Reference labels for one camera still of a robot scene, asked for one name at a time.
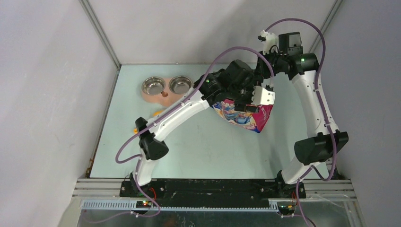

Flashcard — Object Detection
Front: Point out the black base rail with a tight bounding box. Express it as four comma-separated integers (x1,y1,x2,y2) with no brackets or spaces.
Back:
120,177,306,208

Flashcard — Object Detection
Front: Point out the colourful cat food bag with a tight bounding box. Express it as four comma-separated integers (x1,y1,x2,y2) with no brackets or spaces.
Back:
211,99,273,133

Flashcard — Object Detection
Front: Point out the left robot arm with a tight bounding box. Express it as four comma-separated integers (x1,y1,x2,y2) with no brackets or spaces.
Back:
131,60,263,197

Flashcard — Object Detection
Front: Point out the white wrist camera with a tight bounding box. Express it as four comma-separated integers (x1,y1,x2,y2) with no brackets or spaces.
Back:
258,30,279,54
251,86,276,105

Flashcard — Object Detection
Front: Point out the aluminium frame post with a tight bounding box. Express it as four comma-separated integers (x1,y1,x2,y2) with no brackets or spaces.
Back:
307,0,344,53
79,0,122,70

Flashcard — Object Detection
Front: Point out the white cable duct strip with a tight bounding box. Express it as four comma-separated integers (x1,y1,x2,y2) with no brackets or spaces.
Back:
81,199,279,212

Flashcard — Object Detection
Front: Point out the right aluminium frame post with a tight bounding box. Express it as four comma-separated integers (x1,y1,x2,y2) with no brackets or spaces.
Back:
307,0,344,53

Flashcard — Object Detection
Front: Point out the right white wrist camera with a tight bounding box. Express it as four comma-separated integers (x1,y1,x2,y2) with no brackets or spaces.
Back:
258,30,279,54

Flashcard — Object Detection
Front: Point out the left aluminium frame post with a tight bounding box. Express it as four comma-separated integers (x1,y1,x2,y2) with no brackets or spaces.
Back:
79,0,122,70

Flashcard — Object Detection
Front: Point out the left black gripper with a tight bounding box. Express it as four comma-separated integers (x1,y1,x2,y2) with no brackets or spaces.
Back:
227,76,263,113

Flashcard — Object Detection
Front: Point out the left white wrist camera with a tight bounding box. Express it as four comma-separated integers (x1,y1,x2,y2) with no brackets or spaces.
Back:
251,86,276,105

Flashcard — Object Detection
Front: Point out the pink double pet bowl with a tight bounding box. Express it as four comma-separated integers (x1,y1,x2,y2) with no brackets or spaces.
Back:
141,75,193,107

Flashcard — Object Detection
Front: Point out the yellow plastic scoop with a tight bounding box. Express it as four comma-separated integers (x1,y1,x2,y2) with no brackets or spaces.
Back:
133,110,164,134

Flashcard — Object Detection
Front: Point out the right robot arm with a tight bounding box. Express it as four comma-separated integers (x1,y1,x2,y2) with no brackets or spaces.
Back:
257,30,349,198

